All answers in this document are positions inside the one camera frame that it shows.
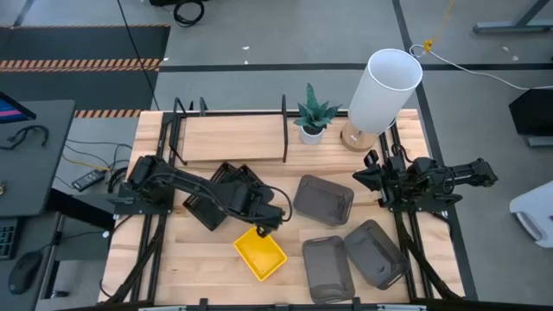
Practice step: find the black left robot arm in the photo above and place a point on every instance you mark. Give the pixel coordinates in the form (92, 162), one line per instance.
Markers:
(190, 183)

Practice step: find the dark grey desk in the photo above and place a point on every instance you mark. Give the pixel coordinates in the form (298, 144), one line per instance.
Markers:
(34, 173)

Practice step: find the white lamp with wooden base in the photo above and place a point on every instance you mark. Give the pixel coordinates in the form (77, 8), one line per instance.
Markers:
(380, 95)

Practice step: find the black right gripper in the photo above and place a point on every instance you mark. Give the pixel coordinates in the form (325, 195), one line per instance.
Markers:
(391, 181)

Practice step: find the grey table leg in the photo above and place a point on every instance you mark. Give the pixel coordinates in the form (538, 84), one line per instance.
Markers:
(510, 28)

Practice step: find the yellow plastic basket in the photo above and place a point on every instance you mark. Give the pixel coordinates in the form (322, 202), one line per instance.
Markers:
(259, 257)

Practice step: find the black box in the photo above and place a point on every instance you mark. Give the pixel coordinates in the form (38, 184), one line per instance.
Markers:
(533, 112)

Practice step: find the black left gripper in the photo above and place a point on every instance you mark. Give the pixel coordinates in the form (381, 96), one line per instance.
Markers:
(268, 216)

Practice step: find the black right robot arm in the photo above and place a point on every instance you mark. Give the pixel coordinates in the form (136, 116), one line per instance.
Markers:
(449, 177)

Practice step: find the grey translucent plastic basket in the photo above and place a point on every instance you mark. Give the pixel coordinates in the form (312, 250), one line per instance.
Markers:
(323, 199)
(375, 255)
(327, 270)

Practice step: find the black slotted plastic basket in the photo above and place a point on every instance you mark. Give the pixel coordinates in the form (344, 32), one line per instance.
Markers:
(207, 218)
(255, 183)
(231, 177)

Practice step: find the black keyboard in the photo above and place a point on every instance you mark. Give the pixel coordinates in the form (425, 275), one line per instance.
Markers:
(6, 239)

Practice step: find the black aluminium rig frame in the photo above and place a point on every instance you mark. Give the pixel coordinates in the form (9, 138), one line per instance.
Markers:
(157, 246)

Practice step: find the wooden shelf with black frame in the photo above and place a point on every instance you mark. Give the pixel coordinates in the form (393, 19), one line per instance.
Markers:
(233, 138)

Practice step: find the green plant in white pot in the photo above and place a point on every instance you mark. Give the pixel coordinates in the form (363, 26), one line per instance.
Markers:
(312, 134)

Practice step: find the black mat with hazard stripes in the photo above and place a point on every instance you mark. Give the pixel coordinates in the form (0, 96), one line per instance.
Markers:
(86, 43)

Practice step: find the computer monitor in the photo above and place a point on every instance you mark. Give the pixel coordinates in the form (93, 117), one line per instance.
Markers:
(13, 110)

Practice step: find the white plastic object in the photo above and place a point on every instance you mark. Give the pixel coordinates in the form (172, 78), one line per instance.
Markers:
(535, 211)

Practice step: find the black power adapter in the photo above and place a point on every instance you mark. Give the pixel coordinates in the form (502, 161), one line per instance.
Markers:
(88, 180)

